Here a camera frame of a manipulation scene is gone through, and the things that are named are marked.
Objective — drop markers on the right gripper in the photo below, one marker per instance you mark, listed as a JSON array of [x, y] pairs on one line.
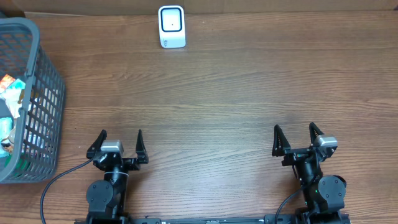
[[282, 147]]

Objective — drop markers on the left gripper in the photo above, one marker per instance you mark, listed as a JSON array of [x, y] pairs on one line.
[[125, 160]]

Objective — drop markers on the teal tissue packet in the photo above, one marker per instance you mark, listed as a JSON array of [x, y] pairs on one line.
[[7, 142]]

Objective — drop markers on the brown PanTree snack bag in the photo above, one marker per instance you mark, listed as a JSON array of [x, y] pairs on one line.
[[13, 102]]

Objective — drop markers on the teal gum packet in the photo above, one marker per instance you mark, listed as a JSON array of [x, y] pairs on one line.
[[14, 88]]

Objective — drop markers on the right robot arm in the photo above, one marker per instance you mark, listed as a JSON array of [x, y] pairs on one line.
[[323, 194]]

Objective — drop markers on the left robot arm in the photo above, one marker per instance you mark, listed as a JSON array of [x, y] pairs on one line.
[[106, 197]]

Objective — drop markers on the white barcode scanner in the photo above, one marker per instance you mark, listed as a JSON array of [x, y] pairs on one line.
[[172, 27]]

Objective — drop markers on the grey plastic shopping basket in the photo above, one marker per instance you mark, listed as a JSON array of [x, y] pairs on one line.
[[37, 131]]

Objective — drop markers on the orange snack packet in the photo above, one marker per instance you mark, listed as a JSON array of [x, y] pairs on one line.
[[5, 82]]

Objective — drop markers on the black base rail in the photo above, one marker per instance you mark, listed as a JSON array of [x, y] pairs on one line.
[[267, 219]]

